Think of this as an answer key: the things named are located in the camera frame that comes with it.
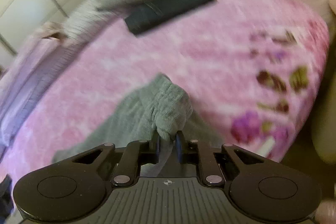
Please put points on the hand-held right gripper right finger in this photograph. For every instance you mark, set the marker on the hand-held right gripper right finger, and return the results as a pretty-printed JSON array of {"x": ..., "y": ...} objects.
[{"x": 179, "y": 148}]

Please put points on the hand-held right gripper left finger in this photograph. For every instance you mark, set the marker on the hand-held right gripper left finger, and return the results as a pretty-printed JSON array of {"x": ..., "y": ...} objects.
[{"x": 157, "y": 146}]

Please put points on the grey sweatpants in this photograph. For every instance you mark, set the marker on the grey sweatpants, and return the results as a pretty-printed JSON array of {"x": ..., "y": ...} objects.
[{"x": 147, "y": 113}]

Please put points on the black pants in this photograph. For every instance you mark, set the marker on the black pants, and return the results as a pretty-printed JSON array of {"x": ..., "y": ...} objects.
[{"x": 168, "y": 8}]

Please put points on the pink floral bed sheet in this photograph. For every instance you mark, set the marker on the pink floral bed sheet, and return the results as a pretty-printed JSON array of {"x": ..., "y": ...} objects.
[{"x": 131, "y": 61}]

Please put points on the lilac striped quilt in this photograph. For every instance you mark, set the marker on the lilac striped quilt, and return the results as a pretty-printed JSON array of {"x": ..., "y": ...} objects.
[{"x": 84, "y": 19}]

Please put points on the pink quilt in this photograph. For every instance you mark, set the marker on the pink quilt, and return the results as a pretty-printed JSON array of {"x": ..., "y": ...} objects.
[{"x": 31, "y": 69}]

